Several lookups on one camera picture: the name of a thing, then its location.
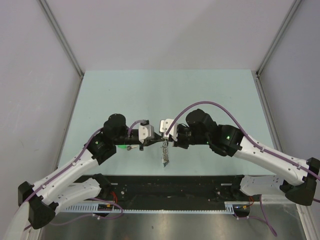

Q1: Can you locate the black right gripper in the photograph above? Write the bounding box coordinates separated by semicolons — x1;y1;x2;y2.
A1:
166;124;210;150

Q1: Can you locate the metal disc keyring holder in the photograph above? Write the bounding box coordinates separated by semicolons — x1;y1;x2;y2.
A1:
161;140;170;168

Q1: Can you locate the green key tag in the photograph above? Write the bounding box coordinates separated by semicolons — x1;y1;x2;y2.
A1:
117;145;127;149

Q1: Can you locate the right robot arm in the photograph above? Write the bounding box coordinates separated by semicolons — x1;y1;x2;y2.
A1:
165;109;320;206

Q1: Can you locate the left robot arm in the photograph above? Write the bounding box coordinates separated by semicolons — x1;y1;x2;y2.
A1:
18;113;172;230

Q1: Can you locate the silver key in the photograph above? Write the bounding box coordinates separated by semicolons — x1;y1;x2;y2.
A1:
126;145;137;151

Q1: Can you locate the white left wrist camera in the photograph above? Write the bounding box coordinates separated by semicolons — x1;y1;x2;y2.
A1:
138;120;155;144

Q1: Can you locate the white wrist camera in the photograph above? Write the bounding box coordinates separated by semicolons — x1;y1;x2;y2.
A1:
138;120;155;144
159;118;178;142

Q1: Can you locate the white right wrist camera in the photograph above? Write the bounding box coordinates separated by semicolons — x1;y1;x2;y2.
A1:
159;118;178;142

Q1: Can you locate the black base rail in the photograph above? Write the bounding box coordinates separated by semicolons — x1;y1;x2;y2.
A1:
103;174;263;202

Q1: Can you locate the grey slotted cable duct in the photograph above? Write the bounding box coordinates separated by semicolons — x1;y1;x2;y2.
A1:
59;201;253;215

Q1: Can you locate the aluminium frame left post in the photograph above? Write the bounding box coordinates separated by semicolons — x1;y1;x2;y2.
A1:
36;0;84;80

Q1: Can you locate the aluminium frame post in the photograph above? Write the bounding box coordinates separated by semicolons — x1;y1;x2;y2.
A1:
36;0;84;80
255;0;304;78

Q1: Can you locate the aluminium frame right post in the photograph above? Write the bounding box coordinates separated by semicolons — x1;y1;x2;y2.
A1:
255;0;304;78

